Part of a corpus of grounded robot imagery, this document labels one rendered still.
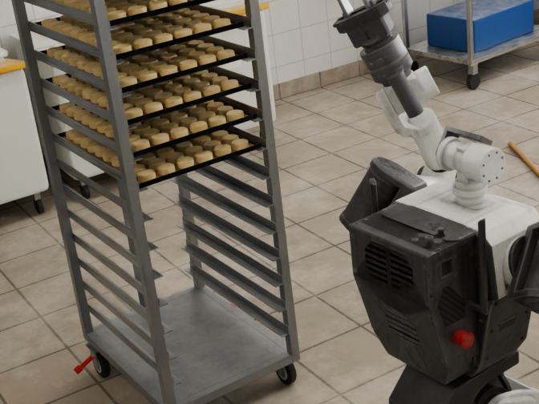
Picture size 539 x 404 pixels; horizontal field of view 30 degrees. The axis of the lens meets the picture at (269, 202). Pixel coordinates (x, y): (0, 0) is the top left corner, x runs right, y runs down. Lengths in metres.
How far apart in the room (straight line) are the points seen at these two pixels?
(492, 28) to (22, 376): 3.66
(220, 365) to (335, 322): 0.61
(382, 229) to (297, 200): 2.94
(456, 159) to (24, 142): 3.27
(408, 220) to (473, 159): 0.16
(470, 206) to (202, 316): 1.84
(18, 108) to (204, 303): 1.61
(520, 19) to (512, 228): 4.66
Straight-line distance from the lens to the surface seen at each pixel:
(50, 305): 4.14
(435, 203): 1.86
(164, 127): 2.88
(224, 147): 2.91
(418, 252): 1.69
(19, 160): 4.86
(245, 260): 3.29
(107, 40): 2.62
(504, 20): 6.28
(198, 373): 3.23
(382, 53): 2.03
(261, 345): 3.32
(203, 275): 3.62
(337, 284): 3.94
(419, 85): 2.07
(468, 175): 1.81
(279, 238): 3.05
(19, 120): 4.81
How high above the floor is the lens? 1.88
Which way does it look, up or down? 23 degrees down
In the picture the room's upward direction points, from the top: 7 degrees counter-clockwise
